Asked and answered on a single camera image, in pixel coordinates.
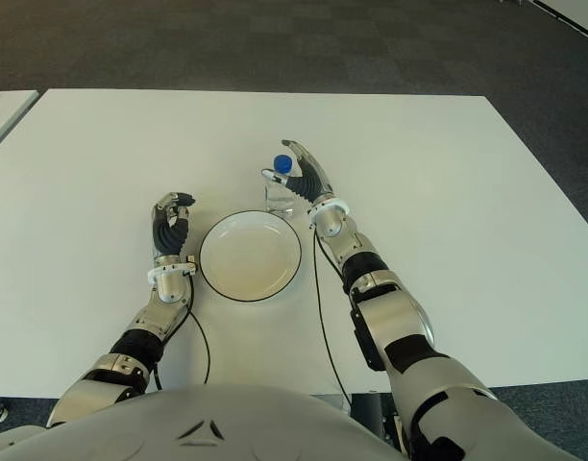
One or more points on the white side table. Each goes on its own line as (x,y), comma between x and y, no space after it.
(8,117)

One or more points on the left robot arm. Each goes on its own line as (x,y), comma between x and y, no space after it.
(171,285)

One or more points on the black metal table frame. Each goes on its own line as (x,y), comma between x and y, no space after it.
(371,418)

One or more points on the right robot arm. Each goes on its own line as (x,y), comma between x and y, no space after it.
(390,322)

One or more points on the white plate black rim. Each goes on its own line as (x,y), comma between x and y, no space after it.
(251,257)

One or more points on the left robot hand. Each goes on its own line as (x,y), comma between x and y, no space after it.
(169,235)

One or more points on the grey robot torso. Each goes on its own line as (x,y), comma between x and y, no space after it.
(203,422)

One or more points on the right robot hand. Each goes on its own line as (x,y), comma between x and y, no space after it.
(313,185)

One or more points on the clear water bottle blue cap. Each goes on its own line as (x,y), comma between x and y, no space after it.
(277,197)

